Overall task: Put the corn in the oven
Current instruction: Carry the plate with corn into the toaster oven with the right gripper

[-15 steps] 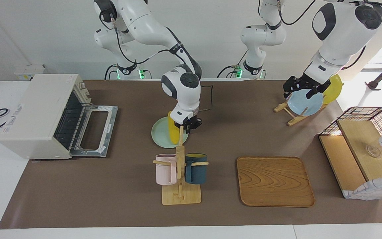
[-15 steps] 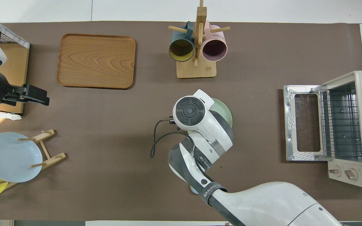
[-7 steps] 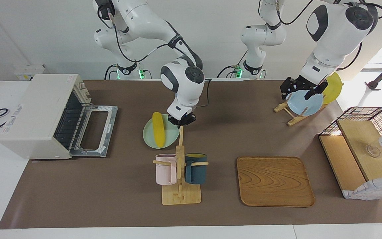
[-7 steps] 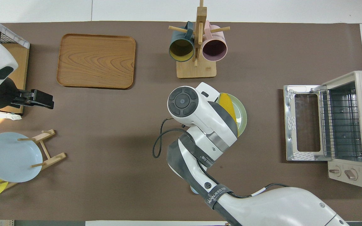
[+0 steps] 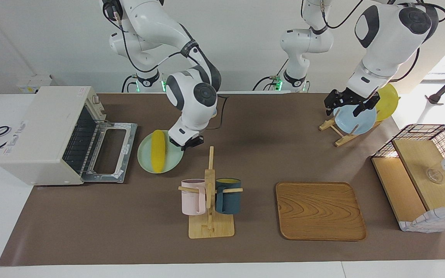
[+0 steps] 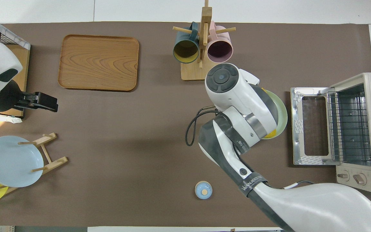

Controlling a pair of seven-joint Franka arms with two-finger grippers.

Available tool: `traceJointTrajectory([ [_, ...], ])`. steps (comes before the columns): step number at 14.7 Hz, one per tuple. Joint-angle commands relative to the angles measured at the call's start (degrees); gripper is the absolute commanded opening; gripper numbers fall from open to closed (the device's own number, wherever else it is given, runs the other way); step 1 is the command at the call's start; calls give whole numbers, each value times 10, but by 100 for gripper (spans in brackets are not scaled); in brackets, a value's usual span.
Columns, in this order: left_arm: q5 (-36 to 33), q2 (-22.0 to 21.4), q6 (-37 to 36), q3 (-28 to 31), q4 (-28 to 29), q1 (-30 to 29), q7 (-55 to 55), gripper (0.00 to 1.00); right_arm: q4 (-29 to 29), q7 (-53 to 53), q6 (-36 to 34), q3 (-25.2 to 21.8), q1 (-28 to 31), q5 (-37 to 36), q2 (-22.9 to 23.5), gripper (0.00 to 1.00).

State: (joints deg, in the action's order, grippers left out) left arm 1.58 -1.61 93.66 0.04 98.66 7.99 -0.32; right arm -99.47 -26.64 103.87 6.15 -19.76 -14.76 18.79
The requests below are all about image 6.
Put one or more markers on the light blue plate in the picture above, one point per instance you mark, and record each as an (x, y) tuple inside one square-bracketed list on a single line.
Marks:
[(11, 162)]

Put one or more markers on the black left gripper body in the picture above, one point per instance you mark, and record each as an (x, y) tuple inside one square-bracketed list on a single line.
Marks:
[(39, 100)]

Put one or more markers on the pink mug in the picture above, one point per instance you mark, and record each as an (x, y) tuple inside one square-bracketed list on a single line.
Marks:
[(220, 51)]

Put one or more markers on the brown table mat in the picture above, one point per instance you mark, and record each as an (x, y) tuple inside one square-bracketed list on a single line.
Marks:
[(124, 145)]

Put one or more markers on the blue jar with cork knob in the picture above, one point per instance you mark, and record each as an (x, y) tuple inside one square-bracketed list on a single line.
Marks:
[(203, 190)]

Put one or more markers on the wooden plate rack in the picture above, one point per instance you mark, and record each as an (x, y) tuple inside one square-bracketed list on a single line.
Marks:
[(52, 162)]

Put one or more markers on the light green plate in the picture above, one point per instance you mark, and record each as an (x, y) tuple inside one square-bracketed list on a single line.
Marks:
[(281, 112)]

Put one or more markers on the yellow corn cob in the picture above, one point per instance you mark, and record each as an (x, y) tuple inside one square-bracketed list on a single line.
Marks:
[(269, 134)]

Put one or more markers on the wooden serving tray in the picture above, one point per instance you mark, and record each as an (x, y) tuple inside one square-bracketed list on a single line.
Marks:
[(98, 62)]

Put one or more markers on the dark teal mug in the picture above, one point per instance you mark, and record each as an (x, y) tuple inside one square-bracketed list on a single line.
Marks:
[(185, 51)]

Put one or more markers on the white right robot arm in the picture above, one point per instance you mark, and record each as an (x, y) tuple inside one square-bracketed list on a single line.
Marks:
[(237, 96)]

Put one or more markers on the wooden mug rack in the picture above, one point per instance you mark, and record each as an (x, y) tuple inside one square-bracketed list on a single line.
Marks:
[(192, 72)]

